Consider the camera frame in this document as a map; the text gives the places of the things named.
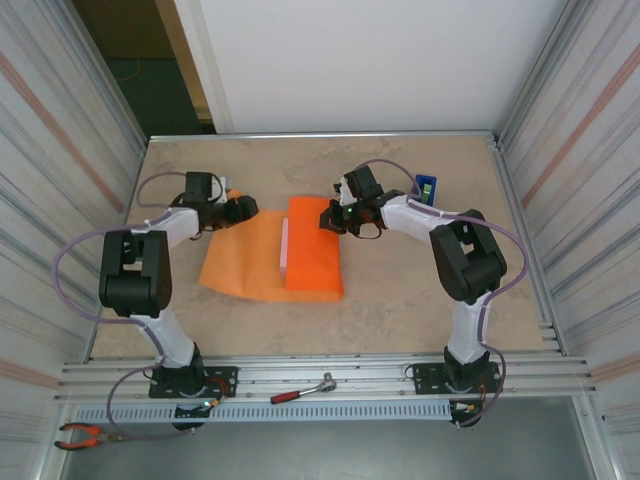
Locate orange wrapping paper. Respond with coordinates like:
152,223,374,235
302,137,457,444
197,195,346,305

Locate blue tape dispenser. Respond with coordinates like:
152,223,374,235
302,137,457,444
408,173,440,206

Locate white door frame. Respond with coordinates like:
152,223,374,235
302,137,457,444
172,0,236,135

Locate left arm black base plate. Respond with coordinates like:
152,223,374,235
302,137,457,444
148,365,239,400

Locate wide aluminium frame rail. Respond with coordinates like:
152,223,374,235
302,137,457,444
53,353,600,404

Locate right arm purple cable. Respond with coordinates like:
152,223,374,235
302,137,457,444
349,158,531,430

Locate orange floor cable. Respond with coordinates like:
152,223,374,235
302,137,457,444
117,55,146,84

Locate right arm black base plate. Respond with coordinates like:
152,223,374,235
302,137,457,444
412,362,501,396

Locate red power wire with connector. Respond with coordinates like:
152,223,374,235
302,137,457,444
202,377,237,409
449,382,489,417

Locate red handled ratchet wrench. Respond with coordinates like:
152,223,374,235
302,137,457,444
269,371,339,405

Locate grey slotted cable duct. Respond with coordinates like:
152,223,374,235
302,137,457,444
73,401,454,424

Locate orange handled pliers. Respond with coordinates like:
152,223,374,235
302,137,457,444
53,422,132,451

